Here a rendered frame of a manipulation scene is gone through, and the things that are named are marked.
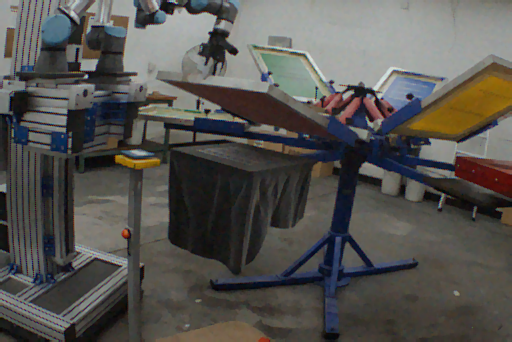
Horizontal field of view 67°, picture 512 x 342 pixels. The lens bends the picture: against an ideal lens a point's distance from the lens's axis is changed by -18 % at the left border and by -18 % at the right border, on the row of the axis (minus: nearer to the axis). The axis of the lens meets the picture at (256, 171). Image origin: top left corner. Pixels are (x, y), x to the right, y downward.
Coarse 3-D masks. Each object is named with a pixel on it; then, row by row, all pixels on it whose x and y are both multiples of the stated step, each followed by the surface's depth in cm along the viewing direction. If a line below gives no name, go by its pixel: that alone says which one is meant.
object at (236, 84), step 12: (168, 72) 186; (192, 84) 181; (204, 84) 174; (216, 84) 170; (228, 84) 167; (240, 84) 164; (252, 84) 161; (264, 84) 158; (276, 96) 162; (288, 96) 168; (288, 108) 175; (300, 108) 176; (252, 120) 246; (312, 120) 187; (324, 120) 193; (300, 132) 238
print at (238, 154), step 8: (208, 152) 198; (216, 152) 200; (224, 152) 203; (232, 152) 205; (240, 152) 207; (248, 152) 210; (256, 152) 212; (240, 160) 190; (248, 160) 192; (256, 160) 194; (264, 160) 196; (272, 160) 198; (280, 160) 201
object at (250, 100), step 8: (216, 88) 176; (232, 96) 185; (240, 96) 180; (248, 96) 174; (256, 96) 169; (264, 96) 165; (248, 104) 195; (256, 104) 189; (264, 104) 183; (272, 104) 177; (280, 104) 172; (264, 112) 204; (272, 112) 198; (280, 112) 191; (288, 112) 185; (280, 120) 216; (288, 120) 208; (296, 120) 200; (304, 120) 194; (296, 128) 227; (304, 128) 218; (312, 128) 210; (320, 128) 203; (328, 136) 220
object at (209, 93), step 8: (184, 88) 198; (192, 88) 192; (200, 88) 186; (208, 88) 181; (208, 96) 203; (216, 96) 197; (224, 96) 191; (224, 104) 215; (232, 104) 208; (240, 104) 201; (240, 112) 228; (248, 112) 220; (256, 112) 212; (256, 120) 241; (264, 120) 232; (272, 120) 224; (288, 128) 236
